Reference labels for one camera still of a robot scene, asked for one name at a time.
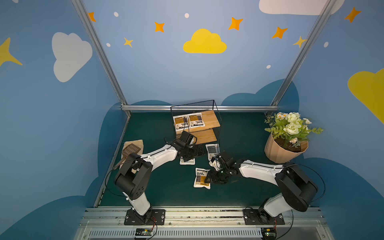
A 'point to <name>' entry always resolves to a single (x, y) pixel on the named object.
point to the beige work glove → (139, 143)
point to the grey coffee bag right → (212, 149)
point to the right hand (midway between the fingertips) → (209, 180)
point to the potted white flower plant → (289, 136)
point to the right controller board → (268, 233)
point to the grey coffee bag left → (190, 162)
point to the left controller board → (143, 232)
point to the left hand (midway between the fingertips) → (201, 152)
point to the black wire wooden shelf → (204, 134)
